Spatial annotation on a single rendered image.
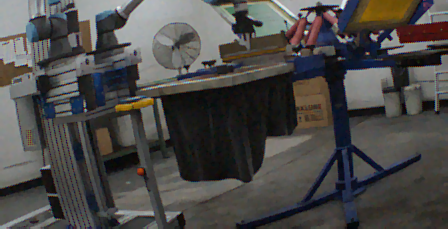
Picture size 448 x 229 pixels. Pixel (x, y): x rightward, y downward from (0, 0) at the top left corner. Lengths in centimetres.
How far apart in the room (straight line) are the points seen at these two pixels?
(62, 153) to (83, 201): 30
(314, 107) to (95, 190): 455
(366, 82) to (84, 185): 493
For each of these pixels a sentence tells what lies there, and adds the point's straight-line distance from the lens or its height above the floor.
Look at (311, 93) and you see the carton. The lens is 701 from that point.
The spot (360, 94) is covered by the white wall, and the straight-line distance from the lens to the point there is 719.
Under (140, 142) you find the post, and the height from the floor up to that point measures 78.
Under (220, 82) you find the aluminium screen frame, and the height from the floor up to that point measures 97.
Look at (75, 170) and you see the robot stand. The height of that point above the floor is 63.
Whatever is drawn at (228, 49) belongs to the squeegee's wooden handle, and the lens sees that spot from 294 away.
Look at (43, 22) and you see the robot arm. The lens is 261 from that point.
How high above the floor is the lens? 107
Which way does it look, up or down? 5 degrees down
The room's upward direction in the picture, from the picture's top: 10 degrees counter-clockwise
